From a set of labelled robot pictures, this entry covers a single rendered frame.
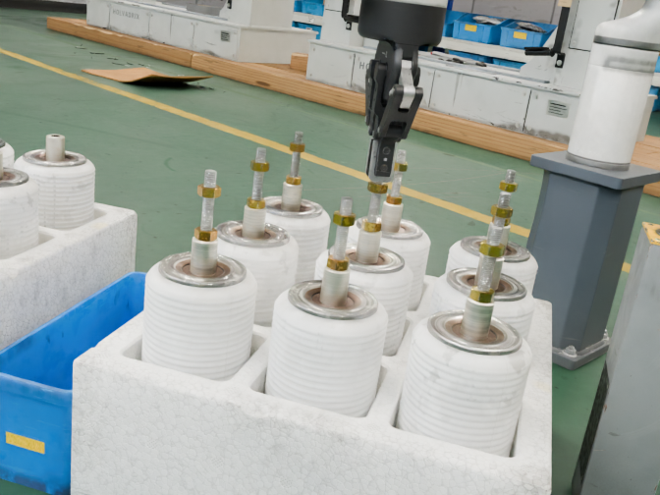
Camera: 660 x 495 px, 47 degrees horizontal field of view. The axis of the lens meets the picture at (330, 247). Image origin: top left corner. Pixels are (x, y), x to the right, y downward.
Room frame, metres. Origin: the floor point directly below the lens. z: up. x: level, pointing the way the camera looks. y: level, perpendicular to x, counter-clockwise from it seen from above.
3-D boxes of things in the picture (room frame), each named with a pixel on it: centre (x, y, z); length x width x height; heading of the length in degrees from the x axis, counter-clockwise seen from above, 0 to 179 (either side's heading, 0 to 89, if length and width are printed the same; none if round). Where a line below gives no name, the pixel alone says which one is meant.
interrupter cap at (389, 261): (0.69, -0.04, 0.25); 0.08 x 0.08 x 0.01
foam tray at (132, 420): (0.69, -0.04, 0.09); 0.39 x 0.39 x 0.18; 77
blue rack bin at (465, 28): (6.41, -1.03, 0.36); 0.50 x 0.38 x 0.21; 138
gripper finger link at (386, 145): (0.68, -0.04, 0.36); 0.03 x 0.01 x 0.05; 11
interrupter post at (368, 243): (0.69, -0.04, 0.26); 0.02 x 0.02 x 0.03
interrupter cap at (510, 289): (0.67, -0.15, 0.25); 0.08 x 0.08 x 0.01
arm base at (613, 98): (1.13, -0.38, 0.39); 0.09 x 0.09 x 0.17; 47
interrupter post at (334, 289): (0.58, -0.01, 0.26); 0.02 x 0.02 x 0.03
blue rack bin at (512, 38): (6.13, -1.37, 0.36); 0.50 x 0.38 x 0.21; 138
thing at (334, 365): (0.58, -0.01, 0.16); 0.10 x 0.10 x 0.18
